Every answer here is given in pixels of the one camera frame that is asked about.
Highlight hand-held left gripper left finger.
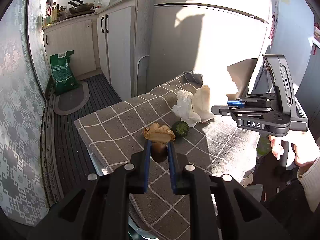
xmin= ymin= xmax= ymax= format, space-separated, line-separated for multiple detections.
xmin=27 ymin=140 xmax=153 ymax=240

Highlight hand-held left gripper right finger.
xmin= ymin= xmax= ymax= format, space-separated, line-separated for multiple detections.
xmin=167 ymin=141 xmax=290 ymax=240

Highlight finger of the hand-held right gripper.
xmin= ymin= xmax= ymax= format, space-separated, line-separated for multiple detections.
xmin=211 ymin=104 xmax=273 ymax=117
xmin=227 ymin=93 xmax=272 ymax=108

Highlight brown mushroom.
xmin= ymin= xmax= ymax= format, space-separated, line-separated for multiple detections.
xmin=151 ymin=142 xmax=167 ymax=163

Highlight ginger piece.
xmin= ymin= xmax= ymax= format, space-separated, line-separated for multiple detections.
xmin=144 ymin=123 xmax=176 ymax=142

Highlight green round vegetable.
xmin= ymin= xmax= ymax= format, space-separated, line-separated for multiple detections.
xmin=171 ymin=121 xmax=190 ymax=138

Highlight white tissue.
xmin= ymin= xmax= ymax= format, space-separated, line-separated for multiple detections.
xmin=172 ymin=90 xmax=202 ymax=128

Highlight person's right forearm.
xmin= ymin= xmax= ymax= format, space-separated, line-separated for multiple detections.
xmin=297 ymin=156 xmax=320 ymax=180

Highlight person's right hand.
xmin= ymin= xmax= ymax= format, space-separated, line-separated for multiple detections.
xmin=269 ymin=134 xmax=320 ymax=168

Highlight cardboard piece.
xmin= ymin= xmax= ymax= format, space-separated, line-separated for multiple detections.
xmin=226 ymin=59 xmax=258 ymax=100

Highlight grey checkered cloth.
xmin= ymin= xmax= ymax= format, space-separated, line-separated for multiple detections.
xmin=74 ymin=71 xmax=260 ymax=240

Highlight white refrigerator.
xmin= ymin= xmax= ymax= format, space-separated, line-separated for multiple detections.
xmin=147 ymin=0 xmax=279 ymax=100

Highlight white folded table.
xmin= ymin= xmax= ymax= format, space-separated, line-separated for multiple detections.
xmin=136 ymin=55 xmax=150 ymax=97

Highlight person's dark trousers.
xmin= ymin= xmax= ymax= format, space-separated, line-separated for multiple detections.
xmin=252 ymin=152 xmax=320 ymax=240

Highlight grey oval floor mat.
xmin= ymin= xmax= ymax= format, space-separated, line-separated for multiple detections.
xmin=54 ymin=81 xmax=91 ymax=116

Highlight white double-door cabinet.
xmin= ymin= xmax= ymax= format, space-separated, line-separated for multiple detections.
xmin=96 ymin=0 xmax=155 ymax=100

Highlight green rice bag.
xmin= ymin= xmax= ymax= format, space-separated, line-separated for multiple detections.
xmin=49 ymin=50 xmax=79 ymax=96

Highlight white low cabinet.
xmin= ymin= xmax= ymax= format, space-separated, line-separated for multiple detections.
xmin=42 ymin=15 xmax=99 ymax=80

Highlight patterned sliding glass door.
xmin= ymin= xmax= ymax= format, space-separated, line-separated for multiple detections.
xmin=0 ymin=0 xmax=54 ymax=228

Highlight metal wok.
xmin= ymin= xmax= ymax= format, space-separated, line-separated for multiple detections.
xmin=68 ymin=3 xmax=95 ymax=14

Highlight yellow oil bottle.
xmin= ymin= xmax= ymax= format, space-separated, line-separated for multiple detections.
xmin=51 ymin=2 xmax=58 ymax=24

